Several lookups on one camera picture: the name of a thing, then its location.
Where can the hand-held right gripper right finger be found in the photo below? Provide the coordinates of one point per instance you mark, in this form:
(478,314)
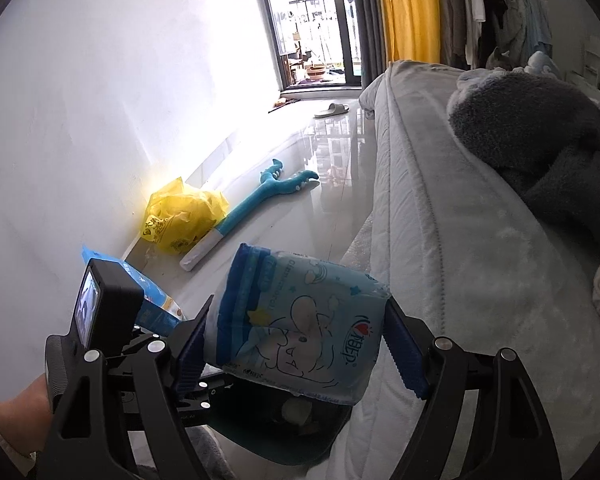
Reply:
(405,355)

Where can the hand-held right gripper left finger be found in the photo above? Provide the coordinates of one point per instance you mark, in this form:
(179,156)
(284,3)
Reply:
(187,360)

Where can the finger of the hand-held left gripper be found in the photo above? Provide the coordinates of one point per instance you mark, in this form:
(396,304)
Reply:
(205,400)

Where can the black trash bin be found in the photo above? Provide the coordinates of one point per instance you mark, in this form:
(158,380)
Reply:
(280,440)

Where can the blue printed diaper packet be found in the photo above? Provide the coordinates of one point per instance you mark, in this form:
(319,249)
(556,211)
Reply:
(290,330)

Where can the blue printed food pouch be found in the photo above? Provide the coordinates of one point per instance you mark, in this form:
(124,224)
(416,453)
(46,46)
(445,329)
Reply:
(155,305)

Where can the light grey bed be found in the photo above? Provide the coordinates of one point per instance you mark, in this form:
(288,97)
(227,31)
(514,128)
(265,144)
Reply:
(455,285)

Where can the yellow plastic bag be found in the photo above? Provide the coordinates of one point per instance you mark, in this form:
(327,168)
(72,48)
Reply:
(180,215)

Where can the blue white back scratcher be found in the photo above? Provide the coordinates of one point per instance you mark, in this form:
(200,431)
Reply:
(245,210)

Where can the dark grey fleece blanket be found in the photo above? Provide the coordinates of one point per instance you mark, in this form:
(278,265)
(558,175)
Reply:
(530,135)

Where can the beige slipper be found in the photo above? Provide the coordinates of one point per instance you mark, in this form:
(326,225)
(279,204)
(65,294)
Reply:
(332,110)

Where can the thin dark stick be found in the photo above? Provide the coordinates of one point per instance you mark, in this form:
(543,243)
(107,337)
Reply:
(282,106)

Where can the grey cat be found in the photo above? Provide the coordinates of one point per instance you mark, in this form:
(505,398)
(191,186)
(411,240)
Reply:
(500,59)

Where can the light blue plush toy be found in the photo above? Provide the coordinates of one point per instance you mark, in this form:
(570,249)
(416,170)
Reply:
(540,62)

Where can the black framed balcony door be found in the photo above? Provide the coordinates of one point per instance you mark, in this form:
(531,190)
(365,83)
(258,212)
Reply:
(310,25)

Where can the dark grey curtain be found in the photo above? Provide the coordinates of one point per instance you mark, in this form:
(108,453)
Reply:
(370,15)

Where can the yellow curtain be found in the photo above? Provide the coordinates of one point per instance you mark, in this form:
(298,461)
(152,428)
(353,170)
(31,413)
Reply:
(410,10)

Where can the white hanging shirt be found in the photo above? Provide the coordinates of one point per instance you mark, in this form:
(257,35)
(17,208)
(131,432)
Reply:
(475,15)

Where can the light blue hanging garment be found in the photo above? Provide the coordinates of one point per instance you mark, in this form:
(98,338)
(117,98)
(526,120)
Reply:
(537,20)

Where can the black hanging garment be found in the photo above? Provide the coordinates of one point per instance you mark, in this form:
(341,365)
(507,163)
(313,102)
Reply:
(500,5)

